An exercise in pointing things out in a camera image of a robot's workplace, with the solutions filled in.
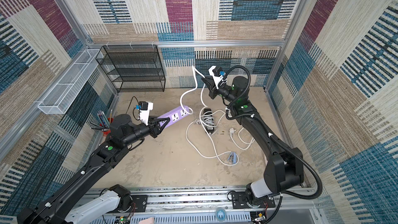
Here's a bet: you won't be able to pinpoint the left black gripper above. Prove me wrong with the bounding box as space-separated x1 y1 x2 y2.
122 115 170 149

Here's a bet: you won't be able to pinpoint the white cord of purple strip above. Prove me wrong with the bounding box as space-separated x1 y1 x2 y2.
179 65 239 166

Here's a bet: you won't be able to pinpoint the white cord of teal strip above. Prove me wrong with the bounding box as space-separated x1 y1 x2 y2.
228 127 256 150

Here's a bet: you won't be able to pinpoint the purple power strip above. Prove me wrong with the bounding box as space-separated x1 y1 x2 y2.
159 105 189 128

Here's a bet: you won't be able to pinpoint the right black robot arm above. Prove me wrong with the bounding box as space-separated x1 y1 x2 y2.
202 76 304 206

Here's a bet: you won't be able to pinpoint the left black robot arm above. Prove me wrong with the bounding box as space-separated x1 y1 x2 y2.
17 114 170 224

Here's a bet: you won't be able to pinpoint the black power strip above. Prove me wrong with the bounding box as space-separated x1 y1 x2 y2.
201 108 217 135

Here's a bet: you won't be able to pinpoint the red pen cup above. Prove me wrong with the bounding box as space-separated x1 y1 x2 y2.
101 118 114 137

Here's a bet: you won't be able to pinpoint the pens in red cup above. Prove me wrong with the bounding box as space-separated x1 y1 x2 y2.
89 111 112 131

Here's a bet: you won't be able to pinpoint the blue binder clip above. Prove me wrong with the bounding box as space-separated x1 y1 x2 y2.
228 151 238 165

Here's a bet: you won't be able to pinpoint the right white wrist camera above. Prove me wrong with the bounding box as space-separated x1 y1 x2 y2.
208 65 227 89

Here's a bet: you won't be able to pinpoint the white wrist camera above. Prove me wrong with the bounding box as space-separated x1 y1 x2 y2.
135 101 153 125
208 65 227 89

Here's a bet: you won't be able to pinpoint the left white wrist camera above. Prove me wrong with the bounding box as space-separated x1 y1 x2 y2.
135 101 153 125

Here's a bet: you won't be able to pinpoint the black corrugated cable conduit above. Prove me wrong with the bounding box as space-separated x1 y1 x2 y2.
224 65 323 224

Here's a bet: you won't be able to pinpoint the black wire shelf rack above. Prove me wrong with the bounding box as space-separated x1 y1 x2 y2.
96 45 166 93

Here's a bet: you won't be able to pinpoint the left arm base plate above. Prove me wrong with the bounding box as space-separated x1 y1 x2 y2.
108 195 148 214

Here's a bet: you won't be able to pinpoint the aluminium front rail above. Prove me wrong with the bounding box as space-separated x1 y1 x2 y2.
52 186 321 224

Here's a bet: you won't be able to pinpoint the white mesh wall basket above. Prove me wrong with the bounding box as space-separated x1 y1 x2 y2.
38 49 100 115

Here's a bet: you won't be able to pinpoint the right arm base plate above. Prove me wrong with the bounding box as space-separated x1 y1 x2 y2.
227 190 276 209

